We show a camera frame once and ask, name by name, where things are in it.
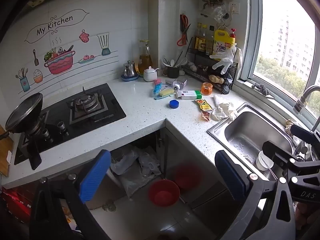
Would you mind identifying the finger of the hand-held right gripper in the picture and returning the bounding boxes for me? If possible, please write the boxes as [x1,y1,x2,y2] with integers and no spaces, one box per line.
[262,140,300,178]
[290,124,320,160]

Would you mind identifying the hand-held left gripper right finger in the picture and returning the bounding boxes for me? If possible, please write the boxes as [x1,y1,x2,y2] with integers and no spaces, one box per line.
[214,150,297,240]

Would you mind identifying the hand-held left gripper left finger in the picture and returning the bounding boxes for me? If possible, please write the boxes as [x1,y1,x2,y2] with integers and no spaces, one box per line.
[29,149,112,240]

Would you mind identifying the red plastic bin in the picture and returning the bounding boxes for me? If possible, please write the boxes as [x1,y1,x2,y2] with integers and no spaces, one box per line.
[149,179,180,207]

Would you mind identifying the green white medicine box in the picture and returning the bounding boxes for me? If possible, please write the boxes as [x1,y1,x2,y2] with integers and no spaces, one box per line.
[176,90,202,100]

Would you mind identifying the orange plastic cup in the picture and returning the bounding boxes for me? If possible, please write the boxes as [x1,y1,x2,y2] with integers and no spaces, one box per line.
[201,82,213,95]

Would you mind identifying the beige crumpled cloth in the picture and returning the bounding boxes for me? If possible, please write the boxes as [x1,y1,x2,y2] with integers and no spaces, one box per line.
[285,119,297,134]

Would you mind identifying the white cup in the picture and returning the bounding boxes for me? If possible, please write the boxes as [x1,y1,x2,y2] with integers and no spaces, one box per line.
[255,150,274,172]

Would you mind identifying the steel faucet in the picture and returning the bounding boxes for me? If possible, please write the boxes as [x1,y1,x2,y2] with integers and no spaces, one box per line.
[293,85,320,133]

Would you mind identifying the stainless steel sink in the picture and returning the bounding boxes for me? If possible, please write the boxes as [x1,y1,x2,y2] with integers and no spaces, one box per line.
[207,102,320,180]

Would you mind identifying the white woven sack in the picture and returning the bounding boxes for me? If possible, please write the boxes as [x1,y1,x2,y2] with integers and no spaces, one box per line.
[119,170,160,198]

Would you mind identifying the silver cabinet door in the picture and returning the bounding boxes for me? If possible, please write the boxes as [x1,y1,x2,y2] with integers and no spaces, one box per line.
[164,127,235,209]

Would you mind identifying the white plastic bag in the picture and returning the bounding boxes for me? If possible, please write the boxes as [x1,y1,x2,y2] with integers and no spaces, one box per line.
[139,152,162,177]

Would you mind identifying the dark dried plant sprig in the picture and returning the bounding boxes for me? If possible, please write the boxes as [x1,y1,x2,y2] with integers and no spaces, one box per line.
[251,82,275,99]

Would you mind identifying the crumpled white tissue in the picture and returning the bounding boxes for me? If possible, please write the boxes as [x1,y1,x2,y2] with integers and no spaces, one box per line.
[211,102,238,122]

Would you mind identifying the black glass gas stove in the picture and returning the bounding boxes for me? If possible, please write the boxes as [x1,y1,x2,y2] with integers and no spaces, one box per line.
[14,83,127,165]

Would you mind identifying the yellow sauce packet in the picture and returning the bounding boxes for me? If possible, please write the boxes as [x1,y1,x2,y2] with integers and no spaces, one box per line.
[194,99,213,111]

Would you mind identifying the red carton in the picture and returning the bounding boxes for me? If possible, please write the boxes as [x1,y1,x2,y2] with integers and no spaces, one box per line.
[0,186,38,224]

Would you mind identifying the window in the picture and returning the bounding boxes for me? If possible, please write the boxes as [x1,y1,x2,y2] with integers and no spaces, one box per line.
[240,0,320,120]

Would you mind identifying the wooden cutting board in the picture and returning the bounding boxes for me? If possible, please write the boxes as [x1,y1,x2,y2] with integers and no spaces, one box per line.
[0,126,13,178]

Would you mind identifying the black wok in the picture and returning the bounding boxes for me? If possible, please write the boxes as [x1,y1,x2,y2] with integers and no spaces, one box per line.
[0,92,43,140]

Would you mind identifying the ginger root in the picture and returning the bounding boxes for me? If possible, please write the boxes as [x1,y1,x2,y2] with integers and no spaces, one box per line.
[209,74,225,84]

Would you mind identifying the white rubber glove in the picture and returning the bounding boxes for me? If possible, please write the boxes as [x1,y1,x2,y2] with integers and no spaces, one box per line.
[234,47,242,70]
[209,44,237,74]

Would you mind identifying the blue saucer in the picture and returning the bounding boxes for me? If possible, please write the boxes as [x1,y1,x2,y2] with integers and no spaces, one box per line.
[121,73,140,82]

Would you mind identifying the yellow scrub brush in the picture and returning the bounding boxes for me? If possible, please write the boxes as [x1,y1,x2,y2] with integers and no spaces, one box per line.
[154,88,177,100]

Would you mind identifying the blue pink wrapper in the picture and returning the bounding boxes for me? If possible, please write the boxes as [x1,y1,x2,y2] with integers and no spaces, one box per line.
[152,79,163,95]

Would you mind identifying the small steel pot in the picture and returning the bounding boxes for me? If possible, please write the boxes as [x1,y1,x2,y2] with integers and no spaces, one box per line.
[123,60,137,78]

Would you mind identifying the white lidded jar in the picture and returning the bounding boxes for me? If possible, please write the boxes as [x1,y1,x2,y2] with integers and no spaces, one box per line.
[143,66,160,82]

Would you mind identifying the black utensil cup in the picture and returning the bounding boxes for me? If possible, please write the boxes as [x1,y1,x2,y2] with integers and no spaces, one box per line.
[167,66,180,79]

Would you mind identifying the yellow detergent bottle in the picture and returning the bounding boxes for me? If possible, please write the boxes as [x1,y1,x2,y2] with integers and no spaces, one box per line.
[213,29,237,55]

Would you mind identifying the glass oil bottle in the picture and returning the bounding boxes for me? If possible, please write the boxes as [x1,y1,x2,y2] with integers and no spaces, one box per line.
[135,39,153,75]

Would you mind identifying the dark sauce bottle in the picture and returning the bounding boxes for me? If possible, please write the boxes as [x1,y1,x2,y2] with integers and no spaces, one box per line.
[194,23,206,51]

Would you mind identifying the clear hanging plastic bag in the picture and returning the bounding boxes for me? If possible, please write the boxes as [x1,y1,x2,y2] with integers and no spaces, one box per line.
[200,6,229,22]

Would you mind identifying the black wire rack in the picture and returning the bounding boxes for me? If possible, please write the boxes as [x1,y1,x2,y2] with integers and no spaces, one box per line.
[184,37,238,94]

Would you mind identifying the cartoon kitchen wall sticker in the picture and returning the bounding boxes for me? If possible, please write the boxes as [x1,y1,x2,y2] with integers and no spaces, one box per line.
[15,9,118,93]

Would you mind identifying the red handled scissors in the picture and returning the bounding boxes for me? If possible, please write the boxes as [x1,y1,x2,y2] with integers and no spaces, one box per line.
[177,14,191,47]

